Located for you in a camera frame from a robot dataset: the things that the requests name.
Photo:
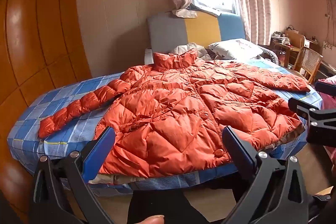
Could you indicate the orange puffer jacket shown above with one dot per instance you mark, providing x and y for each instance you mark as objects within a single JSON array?
[{"x": 178, "y": 108}]

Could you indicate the cluttered wooden desk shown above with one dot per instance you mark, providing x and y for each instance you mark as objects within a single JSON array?
[{"x": 282, "y": 47}]

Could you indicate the grey ruffled cushion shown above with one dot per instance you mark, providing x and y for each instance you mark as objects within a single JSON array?
[{"x": 270, "y": 55}]

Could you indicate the wooden wardrobe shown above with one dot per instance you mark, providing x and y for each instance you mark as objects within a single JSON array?
[{"x": 34, "y": 37}]

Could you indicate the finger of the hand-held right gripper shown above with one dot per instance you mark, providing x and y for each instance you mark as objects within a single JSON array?
[
  {"x": 320, "y": 121},
  {"x": 326, "y": 88}
]

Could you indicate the wicker back chair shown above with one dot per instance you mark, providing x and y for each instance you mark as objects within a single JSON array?
[{"x": 311, "y": 58}]

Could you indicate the grey padded bed side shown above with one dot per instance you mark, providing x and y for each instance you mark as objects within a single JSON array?
[{"x": 148, "y": 56}]

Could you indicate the solid back wooden chair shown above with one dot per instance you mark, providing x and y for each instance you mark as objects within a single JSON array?
[{"x": 295, "y": 39}]

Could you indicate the white patterned pillow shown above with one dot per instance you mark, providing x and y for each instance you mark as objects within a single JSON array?
[{"x": 236, "y": 49}]

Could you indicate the blue checked bed sheet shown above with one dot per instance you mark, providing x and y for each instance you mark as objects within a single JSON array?
[{"x": 65, "y": 98}]

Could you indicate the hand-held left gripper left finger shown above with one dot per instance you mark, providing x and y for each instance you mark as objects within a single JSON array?
[{"x": 101, "y": 150}]

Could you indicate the beige quilted jacket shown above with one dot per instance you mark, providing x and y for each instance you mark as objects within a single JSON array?
[{"x": 183, "y": 48}]

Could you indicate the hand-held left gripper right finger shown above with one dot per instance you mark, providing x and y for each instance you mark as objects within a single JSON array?
[{"x": 240, "y": 153}]

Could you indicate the grey yellow blue headboard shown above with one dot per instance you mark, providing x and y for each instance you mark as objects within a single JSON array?
[{"x": 168, "y": 32}]

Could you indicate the person's left hand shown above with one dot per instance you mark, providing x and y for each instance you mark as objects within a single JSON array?
[{"x": 153, "y": 220}]

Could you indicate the pink cloth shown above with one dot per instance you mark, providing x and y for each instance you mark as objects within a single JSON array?
[{"x": 328, "y": 103}]

